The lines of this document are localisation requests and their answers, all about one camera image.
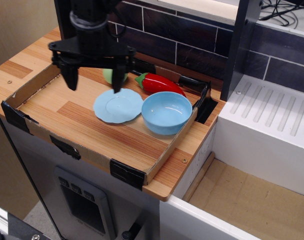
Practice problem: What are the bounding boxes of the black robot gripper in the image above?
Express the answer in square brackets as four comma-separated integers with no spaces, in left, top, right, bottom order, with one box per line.
[48,26,136,94]

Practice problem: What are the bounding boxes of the light blue plastic bowl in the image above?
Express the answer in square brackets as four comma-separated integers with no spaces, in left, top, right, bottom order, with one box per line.
[141,91,193,136]

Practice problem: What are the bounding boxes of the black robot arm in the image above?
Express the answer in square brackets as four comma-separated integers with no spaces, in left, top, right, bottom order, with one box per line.
[48,0,136,93]

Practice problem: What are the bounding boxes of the light blue plastic plate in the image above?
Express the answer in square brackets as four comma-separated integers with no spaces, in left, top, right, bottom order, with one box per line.
[93,88,144,124]

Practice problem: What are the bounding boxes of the cardboard fence with black tape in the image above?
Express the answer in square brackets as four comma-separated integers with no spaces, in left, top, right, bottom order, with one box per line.
[0,39,219,192]

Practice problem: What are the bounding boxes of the green toy ball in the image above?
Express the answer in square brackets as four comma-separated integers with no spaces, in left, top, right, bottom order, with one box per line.
[102,68,113,85]

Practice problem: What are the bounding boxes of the red toy chili pepper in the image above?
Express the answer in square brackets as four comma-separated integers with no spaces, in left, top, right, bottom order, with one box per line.
[134,72,186,97]

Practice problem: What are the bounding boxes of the grey toy oven front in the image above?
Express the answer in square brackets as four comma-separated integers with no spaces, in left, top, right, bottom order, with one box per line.
[0,119,160,240]

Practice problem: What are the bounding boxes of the white toy sink unit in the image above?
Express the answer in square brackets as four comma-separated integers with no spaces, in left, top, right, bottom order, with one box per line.
[160,76,304,240]

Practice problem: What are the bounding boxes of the dark grey vertical post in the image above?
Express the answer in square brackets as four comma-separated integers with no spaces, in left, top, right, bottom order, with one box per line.
[220,0,262,101]

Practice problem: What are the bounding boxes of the black cables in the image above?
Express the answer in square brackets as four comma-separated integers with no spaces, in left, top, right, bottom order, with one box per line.
[258,0,304,27]

